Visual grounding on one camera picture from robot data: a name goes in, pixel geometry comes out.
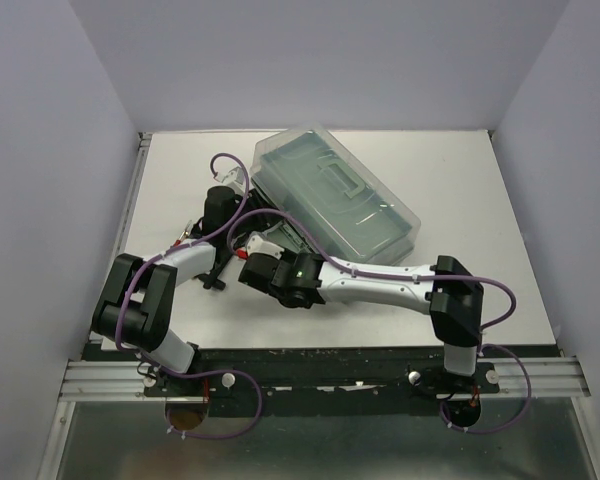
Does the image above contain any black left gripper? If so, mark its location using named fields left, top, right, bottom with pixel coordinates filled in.
left=225, top=188, right=285, bottom=239

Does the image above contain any small steel claw hammer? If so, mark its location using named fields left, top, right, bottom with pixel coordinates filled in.
left=197, top=250, right=232, bottom=291

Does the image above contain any green plastic tool box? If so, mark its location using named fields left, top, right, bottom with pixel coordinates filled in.
left=250, top=125, right=421, bottom=266

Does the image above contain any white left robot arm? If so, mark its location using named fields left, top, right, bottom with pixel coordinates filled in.
left=91, top=186, right=248, bottom=395

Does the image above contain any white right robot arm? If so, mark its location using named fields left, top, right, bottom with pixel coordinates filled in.
left=238, top=251, right=484, bottom=392

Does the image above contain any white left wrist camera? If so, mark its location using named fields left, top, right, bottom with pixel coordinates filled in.
left=214, top=167, right=245, bottom=188

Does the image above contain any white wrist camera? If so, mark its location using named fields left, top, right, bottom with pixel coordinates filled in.
left=214, top=167, right=245, bottom=188
left=245, top=232, right=284, bottom=259

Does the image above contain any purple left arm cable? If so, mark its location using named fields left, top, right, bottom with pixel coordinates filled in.
left=113, top=151, right=251, bottom=351

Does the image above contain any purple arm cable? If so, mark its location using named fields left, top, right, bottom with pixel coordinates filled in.
left=113, top=151, right=251, bottom=351
left=227, top=208, right=533, bottom=436

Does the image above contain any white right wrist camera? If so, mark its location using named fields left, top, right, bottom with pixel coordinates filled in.
left=245, top=232, right=284, bottom=259

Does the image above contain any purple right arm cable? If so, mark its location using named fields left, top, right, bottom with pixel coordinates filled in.
left=227, top=208, right=533, bottom=436

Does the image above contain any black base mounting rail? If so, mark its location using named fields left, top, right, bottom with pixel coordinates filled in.
left=144, top=347, right=499, bottom=418

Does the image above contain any aluminium frame rail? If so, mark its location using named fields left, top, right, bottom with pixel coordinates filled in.
left=59, top=361, right=145, bottom=403

